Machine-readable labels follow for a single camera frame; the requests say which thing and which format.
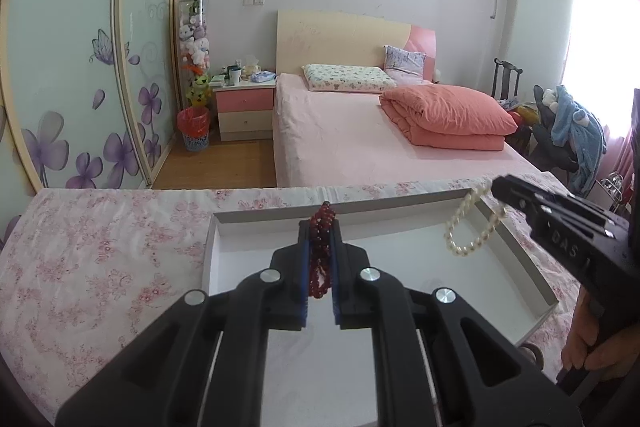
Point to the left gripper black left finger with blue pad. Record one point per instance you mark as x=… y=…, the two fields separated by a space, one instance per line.
x=202 y=362

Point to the pink bed with headboard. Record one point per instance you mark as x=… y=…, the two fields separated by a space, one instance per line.
x=342 y=138

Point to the dark wooden chair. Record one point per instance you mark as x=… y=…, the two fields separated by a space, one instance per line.
x=505 y=81

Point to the pink window curtain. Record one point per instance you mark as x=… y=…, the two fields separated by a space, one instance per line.
x=600 y=73

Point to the pink floral table cloth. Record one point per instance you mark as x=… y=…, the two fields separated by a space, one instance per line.
x=84 y=271

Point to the floral sliding wardrobe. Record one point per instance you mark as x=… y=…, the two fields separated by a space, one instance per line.
x=87 y=96

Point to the folded salmon duvet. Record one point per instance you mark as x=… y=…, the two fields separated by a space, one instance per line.
x=448 y=117

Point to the purple patterned pillow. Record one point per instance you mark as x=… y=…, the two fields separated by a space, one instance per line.
x=404 y=66

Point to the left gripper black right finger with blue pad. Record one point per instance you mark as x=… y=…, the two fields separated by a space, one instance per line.
x=436 y=360

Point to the clear tube of plush toys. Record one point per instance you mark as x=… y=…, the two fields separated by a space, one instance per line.
x=194 y=45

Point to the floral white pillow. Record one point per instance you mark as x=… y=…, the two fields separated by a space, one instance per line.
x=346 y=78

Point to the blue plush robe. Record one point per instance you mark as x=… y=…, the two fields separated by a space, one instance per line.
x=575 y=126

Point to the grey shallow cardboard tray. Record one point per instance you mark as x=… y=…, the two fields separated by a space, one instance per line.
x=322 y=376

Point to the pink beige nightstand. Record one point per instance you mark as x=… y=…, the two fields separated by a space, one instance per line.
x=244 y=111

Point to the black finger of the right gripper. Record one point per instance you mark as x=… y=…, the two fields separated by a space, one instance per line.
x=515 y=192
x=569 y=206

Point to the person's right hand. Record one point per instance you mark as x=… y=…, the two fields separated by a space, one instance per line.
x=615 y=356

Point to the bin with red bag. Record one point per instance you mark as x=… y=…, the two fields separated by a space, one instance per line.
x=193 y=123

